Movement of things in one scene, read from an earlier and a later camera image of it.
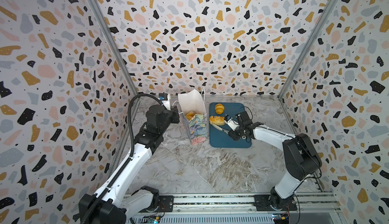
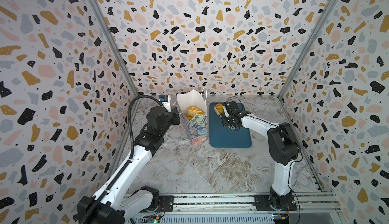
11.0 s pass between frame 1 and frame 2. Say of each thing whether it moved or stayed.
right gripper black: moved
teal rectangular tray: stayed
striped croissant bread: stayed
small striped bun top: stayed
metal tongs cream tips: moved
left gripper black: stayed
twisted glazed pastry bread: moved
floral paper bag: stayed
